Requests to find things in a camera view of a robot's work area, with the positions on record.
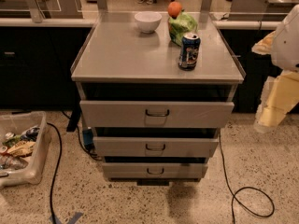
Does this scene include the snack bags in bin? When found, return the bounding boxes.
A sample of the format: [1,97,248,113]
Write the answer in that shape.
[0,126,40,170]

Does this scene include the orange fruit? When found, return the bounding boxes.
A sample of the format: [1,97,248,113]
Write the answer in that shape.
[167,1,182,19]

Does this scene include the grey drawer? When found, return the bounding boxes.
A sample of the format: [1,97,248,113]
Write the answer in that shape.
[80,101,234,128]
[102,162,207,179]
[93,137,219,158]

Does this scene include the grey desk right background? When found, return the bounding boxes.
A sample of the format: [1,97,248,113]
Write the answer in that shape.
[228,0,299,21]

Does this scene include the grey bottom drawer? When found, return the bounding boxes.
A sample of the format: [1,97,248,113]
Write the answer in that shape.
[102,162,207,179]

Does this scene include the white bowl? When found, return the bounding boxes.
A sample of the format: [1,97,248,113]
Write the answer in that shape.
[135,11,162,34]

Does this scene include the grey drawer cabinet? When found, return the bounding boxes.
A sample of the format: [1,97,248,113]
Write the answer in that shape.
[70,10,247,183]

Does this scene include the blue tape on floor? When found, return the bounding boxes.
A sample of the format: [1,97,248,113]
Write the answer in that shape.
[49,212,83,224]

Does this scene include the clear plastic bin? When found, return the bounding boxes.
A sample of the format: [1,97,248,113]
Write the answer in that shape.
[0,111,49,189]

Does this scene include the blue soda can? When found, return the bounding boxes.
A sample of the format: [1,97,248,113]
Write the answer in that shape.
[178,32,201,70]

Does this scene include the black cable left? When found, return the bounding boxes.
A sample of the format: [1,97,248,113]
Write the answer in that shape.
[46,121,64,224]

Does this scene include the blue power adapter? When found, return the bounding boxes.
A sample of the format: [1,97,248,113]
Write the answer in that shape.
[82,129,94,151]

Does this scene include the grey desk background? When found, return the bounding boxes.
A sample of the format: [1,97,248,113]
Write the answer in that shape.
[228,0,299,21]
[0,0,83,19]

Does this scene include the black cable right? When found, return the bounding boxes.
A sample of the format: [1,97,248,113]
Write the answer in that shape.
[218,133,276,224]

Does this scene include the grey top drawer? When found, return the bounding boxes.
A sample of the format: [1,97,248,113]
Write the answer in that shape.
[80,101,234,128]

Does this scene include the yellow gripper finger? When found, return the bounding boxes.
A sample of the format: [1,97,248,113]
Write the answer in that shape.
[253,71,299,133]
[251,31,275,55]

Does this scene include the white counter rail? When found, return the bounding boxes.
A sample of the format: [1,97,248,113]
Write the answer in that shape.
[0,18,96,27]

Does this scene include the grey middle drawer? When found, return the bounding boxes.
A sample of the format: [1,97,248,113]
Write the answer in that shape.
[93,137,219,158]

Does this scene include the black cable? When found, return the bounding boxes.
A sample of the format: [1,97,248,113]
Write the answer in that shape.
[218,133,276,224]
[46,121,64,224]

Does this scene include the grey desk left background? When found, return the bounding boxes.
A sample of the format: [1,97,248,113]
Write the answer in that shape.
[0,0,83,19]

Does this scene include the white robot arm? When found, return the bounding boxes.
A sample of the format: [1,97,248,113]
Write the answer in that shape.
[251,5,299,133]

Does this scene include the green chip bag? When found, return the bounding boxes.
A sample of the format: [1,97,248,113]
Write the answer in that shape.
[168,12,197,46]

